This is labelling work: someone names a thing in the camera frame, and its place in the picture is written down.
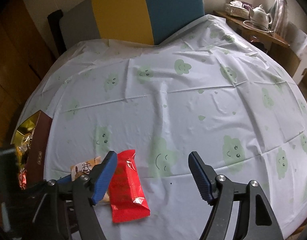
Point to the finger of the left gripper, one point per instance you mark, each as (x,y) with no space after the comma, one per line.
(65,179)

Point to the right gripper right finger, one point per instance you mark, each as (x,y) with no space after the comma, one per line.
(255,220)

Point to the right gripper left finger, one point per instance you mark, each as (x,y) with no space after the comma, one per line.
(80,192)

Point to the beige pastry packet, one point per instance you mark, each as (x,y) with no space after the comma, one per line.
(84,168)

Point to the large red snack packet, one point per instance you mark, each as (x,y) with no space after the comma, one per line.
(126,194)

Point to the clear orange snack packet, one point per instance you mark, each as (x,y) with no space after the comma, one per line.
(24,145)

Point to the red white round-logo packet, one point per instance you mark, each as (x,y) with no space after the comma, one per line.
(22,179)

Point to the gold and brown gift box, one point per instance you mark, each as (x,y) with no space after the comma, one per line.
(34,161)

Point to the light blue patterned tablecloth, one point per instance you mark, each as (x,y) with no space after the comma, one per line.
(205,90)

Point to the black chair back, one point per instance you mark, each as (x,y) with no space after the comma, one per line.
(54,25)

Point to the wooden side table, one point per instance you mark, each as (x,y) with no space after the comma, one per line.
(278,48)

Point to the white cardboard box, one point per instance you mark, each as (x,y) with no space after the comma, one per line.
(297,40)

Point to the grey yellow blue sofa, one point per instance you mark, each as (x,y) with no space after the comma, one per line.
(140,21)

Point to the white teapot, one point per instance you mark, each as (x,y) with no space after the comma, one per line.
(259,17)

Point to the right side curtain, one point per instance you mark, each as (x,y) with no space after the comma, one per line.
(280,17)

